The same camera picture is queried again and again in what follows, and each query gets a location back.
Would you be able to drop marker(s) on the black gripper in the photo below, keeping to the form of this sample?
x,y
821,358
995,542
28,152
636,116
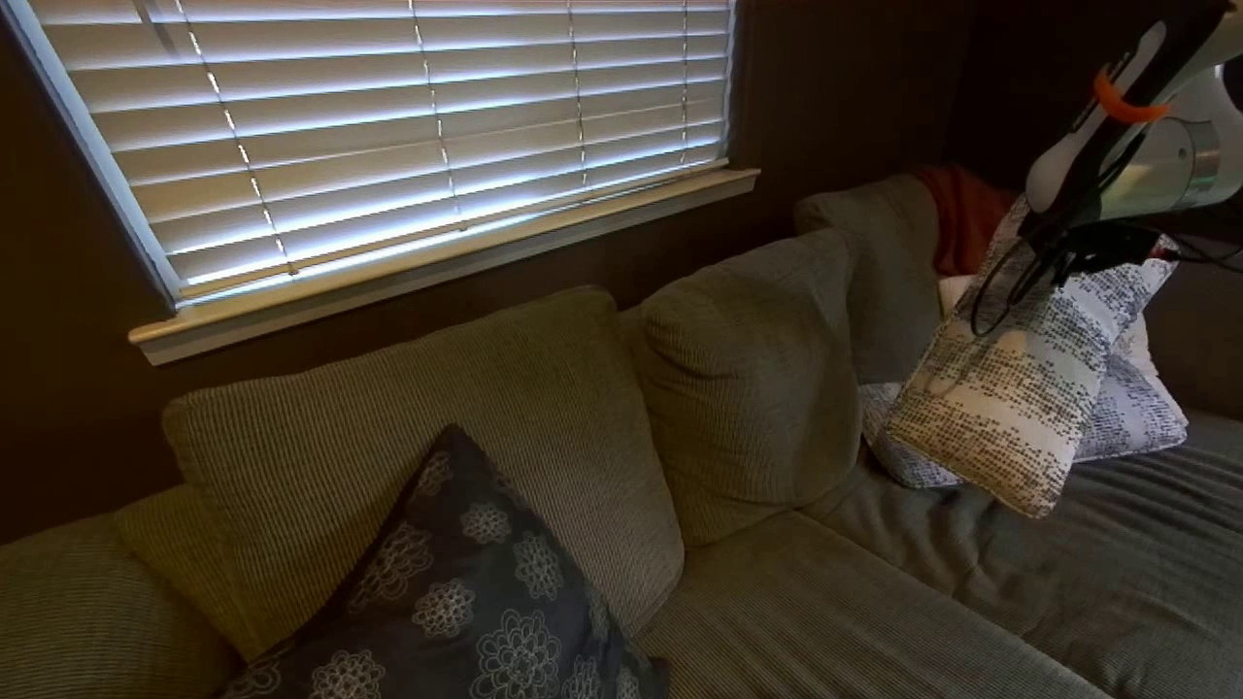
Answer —
x,y
1102,238

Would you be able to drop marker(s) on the white grey patterned pillow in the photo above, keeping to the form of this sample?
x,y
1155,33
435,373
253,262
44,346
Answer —
x,y
995,415
1141,401

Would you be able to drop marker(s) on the white branch print pillow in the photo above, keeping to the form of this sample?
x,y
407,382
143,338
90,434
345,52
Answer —
x,y
1150,293

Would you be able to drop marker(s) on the dark floral throw pillow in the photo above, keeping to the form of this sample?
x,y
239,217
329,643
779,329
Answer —
x,y
439,596

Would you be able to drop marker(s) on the red blanket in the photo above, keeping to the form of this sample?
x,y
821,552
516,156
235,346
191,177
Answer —
x,y
964,217

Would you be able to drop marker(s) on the grey fabric sofa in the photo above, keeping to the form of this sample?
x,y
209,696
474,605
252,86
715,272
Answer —
x,y
908,606

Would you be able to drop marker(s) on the white window sill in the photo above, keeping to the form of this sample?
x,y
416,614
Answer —
x,y
429,266

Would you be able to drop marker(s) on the white window blind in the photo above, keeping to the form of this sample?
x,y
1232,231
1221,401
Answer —
x,y
391,118

